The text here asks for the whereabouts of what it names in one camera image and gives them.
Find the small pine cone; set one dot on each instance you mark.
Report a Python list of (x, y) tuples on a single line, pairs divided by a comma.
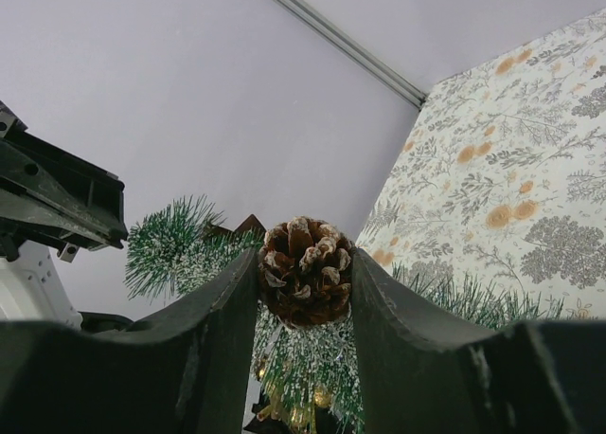
[(304, 272)]

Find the small green christmas tree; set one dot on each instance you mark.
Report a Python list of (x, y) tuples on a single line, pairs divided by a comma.
[(304, 352)]

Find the floral patterned table mat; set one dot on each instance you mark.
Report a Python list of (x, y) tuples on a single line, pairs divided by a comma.
[(502, 178)]

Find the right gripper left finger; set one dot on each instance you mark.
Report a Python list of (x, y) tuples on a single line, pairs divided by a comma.
[(183, 369)]

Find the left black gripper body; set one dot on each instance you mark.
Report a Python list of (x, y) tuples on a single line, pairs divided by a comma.
[(53, 198)]

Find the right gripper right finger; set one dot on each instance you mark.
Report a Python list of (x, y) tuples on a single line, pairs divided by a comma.
[(423, 370)]

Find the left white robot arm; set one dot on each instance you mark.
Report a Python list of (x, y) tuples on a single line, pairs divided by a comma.
[(31, 289)]

